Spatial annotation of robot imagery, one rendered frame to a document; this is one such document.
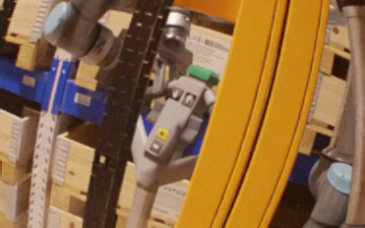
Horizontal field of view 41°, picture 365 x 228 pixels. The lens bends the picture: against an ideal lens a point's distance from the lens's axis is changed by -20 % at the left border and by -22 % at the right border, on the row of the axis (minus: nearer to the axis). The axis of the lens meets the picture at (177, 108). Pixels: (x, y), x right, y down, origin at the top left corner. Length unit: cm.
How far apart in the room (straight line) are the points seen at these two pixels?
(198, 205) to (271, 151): 11
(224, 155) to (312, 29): 19
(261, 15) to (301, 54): 7
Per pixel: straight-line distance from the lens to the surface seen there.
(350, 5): 97
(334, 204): 159
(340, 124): 175
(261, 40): 66
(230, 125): 66
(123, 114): 69
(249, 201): 68
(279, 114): 66
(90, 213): 74
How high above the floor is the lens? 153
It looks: 8 degrees down
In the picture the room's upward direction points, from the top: 16 degrees clockwise
